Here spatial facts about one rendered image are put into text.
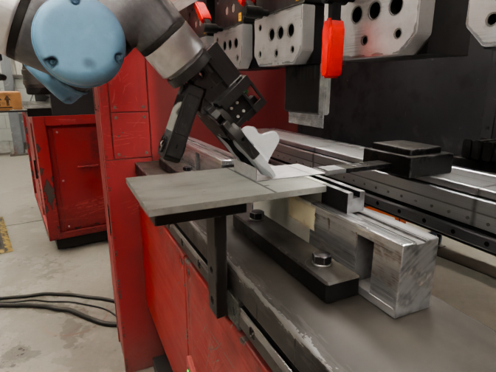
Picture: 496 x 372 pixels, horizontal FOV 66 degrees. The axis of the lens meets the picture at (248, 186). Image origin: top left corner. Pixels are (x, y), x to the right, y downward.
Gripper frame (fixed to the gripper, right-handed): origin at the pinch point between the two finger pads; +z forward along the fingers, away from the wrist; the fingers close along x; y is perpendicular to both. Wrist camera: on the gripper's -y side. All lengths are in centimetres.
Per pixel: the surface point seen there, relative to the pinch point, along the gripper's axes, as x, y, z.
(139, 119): 84, -2, -4
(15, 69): 698, -45, -88
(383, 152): -1.9, 20.4, 15.7
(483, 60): 3, 57, 24
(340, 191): -13.5, 4.3, 4.9
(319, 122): -5.7, 11.3, -1.0
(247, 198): -10.6, -5.9, -3.6
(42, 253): 228, -105, 42
